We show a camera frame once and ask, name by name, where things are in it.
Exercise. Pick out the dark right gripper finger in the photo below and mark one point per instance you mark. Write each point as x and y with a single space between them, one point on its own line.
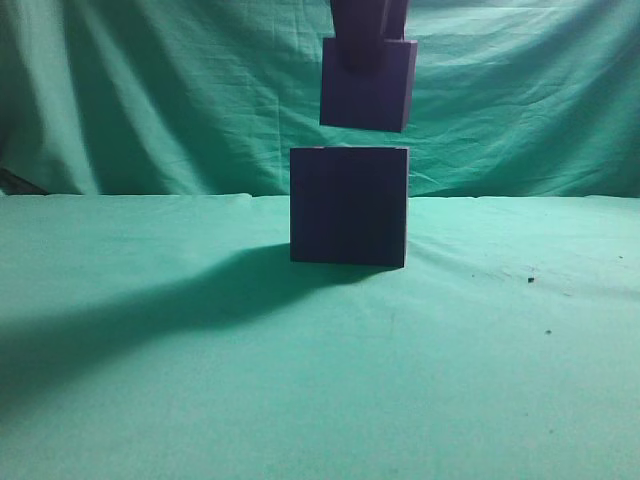
395 20

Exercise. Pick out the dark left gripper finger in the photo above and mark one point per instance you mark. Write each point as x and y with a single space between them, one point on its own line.
359 27

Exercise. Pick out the purple cube block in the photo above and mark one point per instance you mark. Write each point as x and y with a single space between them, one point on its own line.
378 101

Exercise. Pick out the dark purple groove box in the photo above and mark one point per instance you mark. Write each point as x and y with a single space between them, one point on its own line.
349 205

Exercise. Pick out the green backdrop cloth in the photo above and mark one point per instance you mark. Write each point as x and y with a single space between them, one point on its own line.
511 98

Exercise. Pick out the green table cloth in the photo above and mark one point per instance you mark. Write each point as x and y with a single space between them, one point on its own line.
171 337

